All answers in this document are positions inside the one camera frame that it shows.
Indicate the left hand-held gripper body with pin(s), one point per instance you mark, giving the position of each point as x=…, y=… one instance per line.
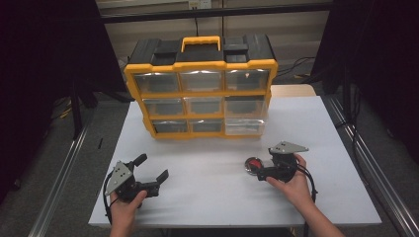
x=122, y=177

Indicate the person's left hand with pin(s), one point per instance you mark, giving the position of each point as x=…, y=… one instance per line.
x=123, y=210

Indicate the black horizontal bar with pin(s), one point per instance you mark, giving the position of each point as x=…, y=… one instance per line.
x=214, y=12

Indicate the set of clear organizer drawers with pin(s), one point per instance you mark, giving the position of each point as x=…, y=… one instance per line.
x=158, y=82

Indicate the clear plastic drawer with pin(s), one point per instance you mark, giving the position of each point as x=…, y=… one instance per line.
x=245, y=126
x=245, y=107

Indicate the white power strip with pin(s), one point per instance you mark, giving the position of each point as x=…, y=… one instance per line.
x=200, y=4

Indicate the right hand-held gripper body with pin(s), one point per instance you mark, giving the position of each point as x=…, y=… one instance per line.
x=285, y=164

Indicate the small black stick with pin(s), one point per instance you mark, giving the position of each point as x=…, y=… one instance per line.
x=100, y=143

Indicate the light wooden side table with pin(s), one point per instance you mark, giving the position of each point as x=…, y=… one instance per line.
x=291, y=90

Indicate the black curtain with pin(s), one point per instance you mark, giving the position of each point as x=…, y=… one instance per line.
x=39, y=82
x=378, y=65

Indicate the red round badge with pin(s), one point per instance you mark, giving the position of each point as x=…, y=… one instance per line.
x=253, y=163

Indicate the yellow and black organizer cabinet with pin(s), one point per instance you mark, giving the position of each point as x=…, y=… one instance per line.
x=145, y=49

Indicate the person's right hand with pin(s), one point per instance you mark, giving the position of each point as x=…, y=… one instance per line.
x=298, y=189

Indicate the aluminium floor rail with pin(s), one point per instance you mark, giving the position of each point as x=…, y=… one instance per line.
x=59, y=181
x=372, y=164

